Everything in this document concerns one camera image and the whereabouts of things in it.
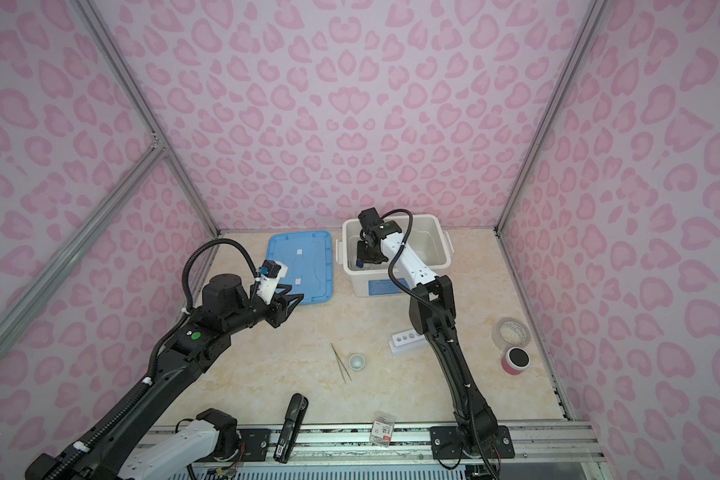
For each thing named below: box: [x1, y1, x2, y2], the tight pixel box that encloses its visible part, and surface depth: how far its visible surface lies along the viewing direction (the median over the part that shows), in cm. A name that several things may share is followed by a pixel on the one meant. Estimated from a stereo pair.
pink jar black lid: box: [501, 346, 531, 375], surface depth 84 cm
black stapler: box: [273, 393, 309, 464], surface depth 75 cm
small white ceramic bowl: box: [348, 354, 366, 371], surface depth 86 cm
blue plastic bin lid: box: [266, 230, 334, 305], surface depth 116 cm
